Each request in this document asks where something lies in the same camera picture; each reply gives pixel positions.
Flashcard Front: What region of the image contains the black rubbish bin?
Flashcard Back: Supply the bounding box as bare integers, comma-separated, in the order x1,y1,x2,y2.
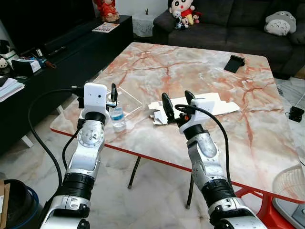
0,179,41,229

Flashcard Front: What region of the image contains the clear plastic container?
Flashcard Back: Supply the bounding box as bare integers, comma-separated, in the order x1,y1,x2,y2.
116,86,143,114

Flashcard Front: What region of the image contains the white flattened cardboard box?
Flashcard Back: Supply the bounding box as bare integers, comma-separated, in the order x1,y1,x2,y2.
149,93,240,125

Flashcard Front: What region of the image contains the black TV console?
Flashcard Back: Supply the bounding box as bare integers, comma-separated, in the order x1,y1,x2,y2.
0,15,134,156

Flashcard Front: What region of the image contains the red white magazine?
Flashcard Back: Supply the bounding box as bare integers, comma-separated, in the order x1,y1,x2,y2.
92,22,120,33

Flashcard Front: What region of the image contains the black soundbar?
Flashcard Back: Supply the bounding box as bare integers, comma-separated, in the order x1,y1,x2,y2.
42,30,98,57

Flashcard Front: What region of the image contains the black metal table leg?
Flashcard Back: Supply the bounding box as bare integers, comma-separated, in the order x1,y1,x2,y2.
127,156,142,189
185,174,195,209

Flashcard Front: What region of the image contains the white lace covered stand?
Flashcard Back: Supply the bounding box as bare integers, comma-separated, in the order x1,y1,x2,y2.
132,9,158,38

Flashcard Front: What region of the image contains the dark grey sofa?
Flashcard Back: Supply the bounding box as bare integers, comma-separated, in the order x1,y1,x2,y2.
152,0,305,80

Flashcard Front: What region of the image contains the small panda plush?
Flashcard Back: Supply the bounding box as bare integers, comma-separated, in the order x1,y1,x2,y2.
173,10,189,31

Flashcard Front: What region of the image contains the red festive doll figurine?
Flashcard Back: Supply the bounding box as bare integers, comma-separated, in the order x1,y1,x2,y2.
93,0,121,23

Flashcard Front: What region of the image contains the cartoon boy doll red shirt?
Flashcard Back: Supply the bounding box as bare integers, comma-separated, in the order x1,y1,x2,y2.
168,0,196,26

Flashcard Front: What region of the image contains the black box with white label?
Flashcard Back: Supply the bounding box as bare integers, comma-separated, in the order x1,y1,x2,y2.
10,56,44,78

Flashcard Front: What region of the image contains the black power adapter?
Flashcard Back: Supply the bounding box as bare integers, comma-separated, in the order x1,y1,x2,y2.
287,106,305,123

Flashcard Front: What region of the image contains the white paper stack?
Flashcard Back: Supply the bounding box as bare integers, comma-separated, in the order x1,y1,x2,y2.
0,75,26,103

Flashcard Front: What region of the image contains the black television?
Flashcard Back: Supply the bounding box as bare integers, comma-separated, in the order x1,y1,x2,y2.
0,0,96,54

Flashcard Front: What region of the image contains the grey Totoro plush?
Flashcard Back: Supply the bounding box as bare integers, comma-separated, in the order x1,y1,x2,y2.
264,10,297,37

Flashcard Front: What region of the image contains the white floor fan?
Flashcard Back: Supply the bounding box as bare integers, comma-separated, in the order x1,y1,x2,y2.
272,165,305,229

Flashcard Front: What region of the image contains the brown cardboard piece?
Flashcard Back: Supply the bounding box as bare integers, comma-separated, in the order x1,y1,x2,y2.
0,180,10,229

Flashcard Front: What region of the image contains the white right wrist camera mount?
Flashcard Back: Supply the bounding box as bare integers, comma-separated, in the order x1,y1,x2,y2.
179,98,216,140

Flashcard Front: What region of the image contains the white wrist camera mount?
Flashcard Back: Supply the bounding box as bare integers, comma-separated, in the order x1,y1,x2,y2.
79,83,109,121
179,98,216,140

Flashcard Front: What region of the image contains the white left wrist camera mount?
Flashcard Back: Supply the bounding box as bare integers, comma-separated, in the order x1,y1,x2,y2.
79,83,109,121

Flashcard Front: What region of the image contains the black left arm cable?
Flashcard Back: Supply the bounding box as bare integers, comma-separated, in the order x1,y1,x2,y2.
28,86,86,189

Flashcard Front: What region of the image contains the blue item with brown strap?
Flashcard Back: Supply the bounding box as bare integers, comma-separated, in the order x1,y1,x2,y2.
41,57,58,69

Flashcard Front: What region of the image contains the red metal table frame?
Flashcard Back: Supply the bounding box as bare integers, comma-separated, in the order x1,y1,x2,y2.
235,186,286,229

